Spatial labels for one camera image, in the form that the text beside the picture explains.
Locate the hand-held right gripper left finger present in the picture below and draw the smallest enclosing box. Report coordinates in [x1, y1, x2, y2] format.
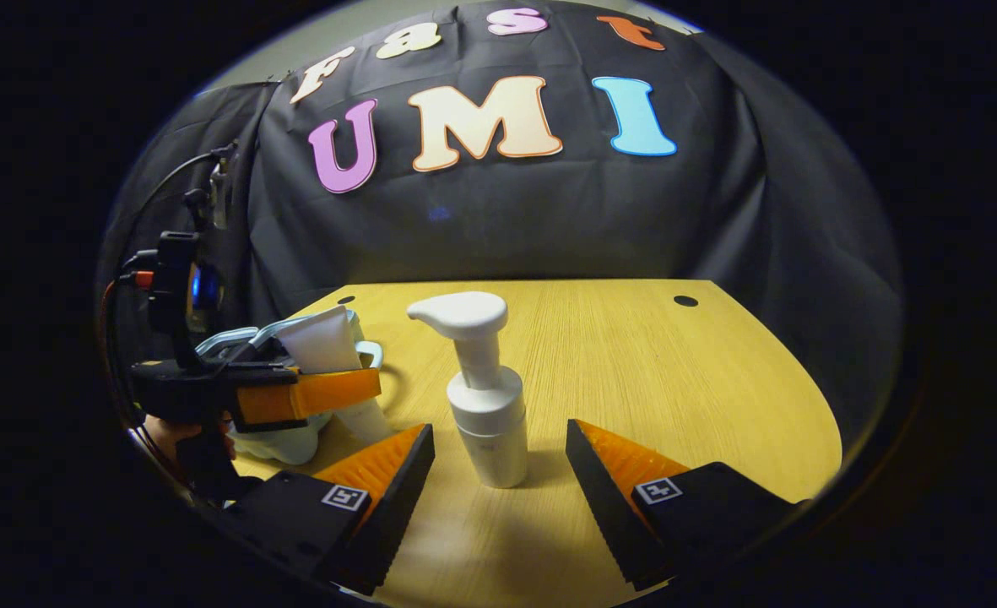
[224, 422, 436, 596]

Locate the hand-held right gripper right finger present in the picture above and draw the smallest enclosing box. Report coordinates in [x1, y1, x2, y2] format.
[566, 418, 803, 592]

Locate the white squeeze tube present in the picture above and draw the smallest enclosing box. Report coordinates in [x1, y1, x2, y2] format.
[274, 306, 398, 444]

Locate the white pump bottle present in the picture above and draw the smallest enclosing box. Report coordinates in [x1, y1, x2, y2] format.
[406, 291, 529, 490]

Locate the black backdrop cloth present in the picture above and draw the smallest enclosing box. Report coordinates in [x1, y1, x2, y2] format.
[97, 0, 904, 474]

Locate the black cable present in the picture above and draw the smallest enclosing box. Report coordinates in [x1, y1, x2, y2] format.
[118, 145, 239, 271]

